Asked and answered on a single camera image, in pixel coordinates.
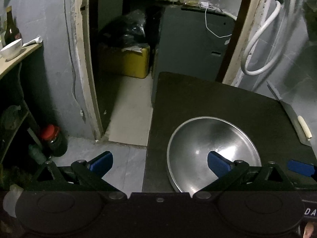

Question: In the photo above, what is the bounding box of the large steel plate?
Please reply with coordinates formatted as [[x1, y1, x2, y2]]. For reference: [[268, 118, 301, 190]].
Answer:
[[167, 117, 262, 195]]

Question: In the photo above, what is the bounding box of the person's hand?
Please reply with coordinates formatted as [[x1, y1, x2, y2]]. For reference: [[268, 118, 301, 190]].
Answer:
[[303, 222, 317, 238]]

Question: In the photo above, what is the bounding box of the cream rolled paper tube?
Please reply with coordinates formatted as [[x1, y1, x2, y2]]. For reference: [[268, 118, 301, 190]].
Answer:
[[297, 115, 312, 141]]

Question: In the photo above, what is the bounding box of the red-lidded dark jar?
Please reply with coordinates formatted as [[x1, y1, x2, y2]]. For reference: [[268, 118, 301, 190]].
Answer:
[[41, 125, 68, 157]]

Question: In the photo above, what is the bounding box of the metal dustpan sheet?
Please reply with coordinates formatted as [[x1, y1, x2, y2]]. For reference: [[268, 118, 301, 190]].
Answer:
[[266, 81, 311, 147]]

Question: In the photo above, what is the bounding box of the yellow box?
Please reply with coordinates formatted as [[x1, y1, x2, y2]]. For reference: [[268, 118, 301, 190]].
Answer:
[[120, 46, 150, 79]]

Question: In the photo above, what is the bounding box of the dark grey cabinet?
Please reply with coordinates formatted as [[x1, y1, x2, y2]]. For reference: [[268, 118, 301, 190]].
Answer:
[[152, 6, 235, 101]]

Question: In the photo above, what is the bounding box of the white ceramic bowl on shelf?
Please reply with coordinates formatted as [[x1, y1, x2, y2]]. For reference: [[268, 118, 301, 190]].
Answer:
[[1, 39, 23, 61]]

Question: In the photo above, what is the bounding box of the black plastic bag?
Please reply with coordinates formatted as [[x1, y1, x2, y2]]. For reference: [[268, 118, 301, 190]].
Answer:
[[123, 9, 146, 47]]

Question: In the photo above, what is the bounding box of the dark glass bottle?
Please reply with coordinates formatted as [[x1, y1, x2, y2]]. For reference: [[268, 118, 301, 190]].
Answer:
[[4, 6, 22, 45]]

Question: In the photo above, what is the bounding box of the white flexible hose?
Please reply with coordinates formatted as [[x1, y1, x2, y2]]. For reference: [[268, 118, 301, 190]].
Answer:
[[240, 0, 300, 76]]

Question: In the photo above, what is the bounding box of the wooden wall shelf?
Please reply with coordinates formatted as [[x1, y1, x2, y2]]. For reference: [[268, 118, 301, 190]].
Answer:
[[0, 44, 42, 79]]

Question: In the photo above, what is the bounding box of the thin white cable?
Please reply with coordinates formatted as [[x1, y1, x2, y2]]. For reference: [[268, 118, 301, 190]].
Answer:
[[204, 6, 233, 39]]

